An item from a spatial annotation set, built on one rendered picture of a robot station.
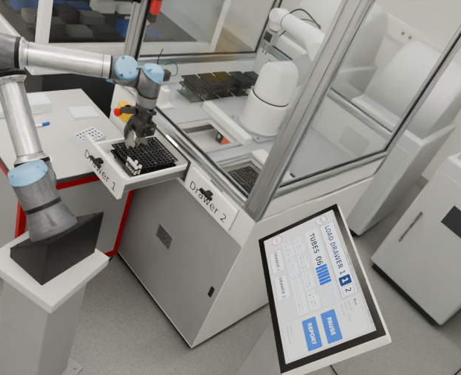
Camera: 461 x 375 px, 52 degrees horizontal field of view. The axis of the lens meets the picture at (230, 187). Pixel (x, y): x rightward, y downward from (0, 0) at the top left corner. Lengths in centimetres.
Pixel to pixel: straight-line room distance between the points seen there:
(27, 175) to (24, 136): 19
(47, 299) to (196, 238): 76
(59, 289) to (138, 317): 98
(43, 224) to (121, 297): 114
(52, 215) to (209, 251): 77
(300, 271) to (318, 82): 60
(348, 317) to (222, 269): 79
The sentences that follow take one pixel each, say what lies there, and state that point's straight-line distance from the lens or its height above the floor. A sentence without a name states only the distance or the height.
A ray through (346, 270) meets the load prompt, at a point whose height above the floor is 117.
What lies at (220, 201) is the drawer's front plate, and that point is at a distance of 189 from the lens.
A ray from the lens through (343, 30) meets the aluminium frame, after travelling 148.
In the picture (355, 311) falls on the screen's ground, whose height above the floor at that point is 116.
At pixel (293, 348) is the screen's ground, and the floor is 100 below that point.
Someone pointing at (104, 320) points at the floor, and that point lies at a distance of 251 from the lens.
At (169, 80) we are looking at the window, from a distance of 207.
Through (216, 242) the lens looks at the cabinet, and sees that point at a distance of 201.
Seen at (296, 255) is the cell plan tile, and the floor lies 106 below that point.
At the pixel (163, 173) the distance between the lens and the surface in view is 197.
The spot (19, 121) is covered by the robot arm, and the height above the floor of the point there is 110.
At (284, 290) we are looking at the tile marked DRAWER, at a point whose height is 101.
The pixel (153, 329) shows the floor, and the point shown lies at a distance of 253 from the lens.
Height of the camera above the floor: 205
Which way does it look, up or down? 35 degrees down
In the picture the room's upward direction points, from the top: 24 degrees clockwise
